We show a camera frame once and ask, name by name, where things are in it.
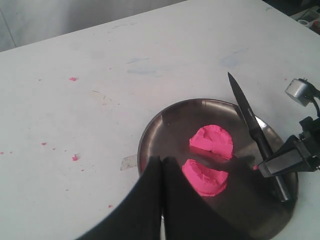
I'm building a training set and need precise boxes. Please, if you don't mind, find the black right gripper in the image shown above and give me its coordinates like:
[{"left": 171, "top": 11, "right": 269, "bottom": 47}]
[{"left": 258, "top": 116, "right": 320, "bottom": 178}]

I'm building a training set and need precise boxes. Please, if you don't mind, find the white backdrop curtain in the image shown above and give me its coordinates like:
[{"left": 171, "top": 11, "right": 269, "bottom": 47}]
[{"left": 0, "top": 0, "right": 176, "bottom": 52}]

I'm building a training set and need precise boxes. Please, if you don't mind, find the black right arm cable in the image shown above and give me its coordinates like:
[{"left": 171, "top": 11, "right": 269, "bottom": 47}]
[{"left": 309, "top": 84, "right": 320, "bottom": 118}]

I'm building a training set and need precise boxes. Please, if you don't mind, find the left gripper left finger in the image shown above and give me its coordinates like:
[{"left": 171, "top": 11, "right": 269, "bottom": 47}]
[{"left": 79, "top": 156, "right": 162, "bottom": 240}]

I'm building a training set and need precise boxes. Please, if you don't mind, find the round stainless steel plate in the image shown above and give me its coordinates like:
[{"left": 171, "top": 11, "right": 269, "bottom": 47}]
[{"left": 137, "top": 98, "right": 299, "bottom": 240}]

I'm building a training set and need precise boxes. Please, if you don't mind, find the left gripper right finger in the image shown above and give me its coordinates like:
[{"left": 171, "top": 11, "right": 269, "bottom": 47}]
[{"left": 162, "top": 157, "right": 250, "bottom": 240}]

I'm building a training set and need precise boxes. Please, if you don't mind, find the black knife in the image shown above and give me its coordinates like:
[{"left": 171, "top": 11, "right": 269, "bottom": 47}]
[{"left": 227, "top": 72, "right": 292, "bottom": 202}]

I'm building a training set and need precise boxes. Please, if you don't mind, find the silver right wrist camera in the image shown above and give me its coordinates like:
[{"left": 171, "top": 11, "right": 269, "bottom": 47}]
[{"left": 285, "top": 78, "right": 315, "bottom": 107}]

